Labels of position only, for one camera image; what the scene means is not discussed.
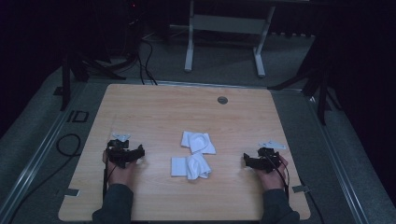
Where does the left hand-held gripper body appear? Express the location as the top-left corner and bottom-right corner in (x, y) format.
(106, 133), (138, 169)

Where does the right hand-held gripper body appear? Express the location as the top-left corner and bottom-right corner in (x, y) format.
(257, 140), (287, 174)

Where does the white cloth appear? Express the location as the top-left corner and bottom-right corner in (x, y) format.
(180, 130), (218, 156)
(170, 152), (213, 181)

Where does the person's right hand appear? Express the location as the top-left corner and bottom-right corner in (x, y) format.
(255, 154), (290, 191)

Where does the person's left hand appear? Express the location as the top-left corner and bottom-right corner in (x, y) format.
(102, 150), (138, 191)

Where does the black floor tape marker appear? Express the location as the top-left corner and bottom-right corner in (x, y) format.
(65, 109), (91, 123)

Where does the black metal stand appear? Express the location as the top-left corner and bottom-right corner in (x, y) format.
(268, 29), (343, 126)
(52, 50), (127, 112)

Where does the dark equipment with red light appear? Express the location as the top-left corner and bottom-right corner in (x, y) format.
(106, 0), (145, 60)

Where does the right hand-held gripper cable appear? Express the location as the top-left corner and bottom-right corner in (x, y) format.
(262, 154), (291, 202)

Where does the hand-held gripper cable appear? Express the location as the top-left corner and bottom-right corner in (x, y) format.
(102, 162), (119, 201)
(262, 154), (291, 202)

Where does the left hand-held gripper cable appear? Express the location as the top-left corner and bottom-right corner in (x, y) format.
(102, 162), (119, 201)

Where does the black looped floor cable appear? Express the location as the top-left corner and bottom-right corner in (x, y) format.
(6, 133), (82, 224)

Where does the metal floor rail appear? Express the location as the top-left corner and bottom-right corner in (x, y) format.
(306, 92), (372, 224)
(0, 83), (94, 220)

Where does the black cables bundle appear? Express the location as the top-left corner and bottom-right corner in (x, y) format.
(135, 18), (159, 86)

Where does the white desk frame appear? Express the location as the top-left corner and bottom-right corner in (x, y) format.
(169, 0), (277, 78)

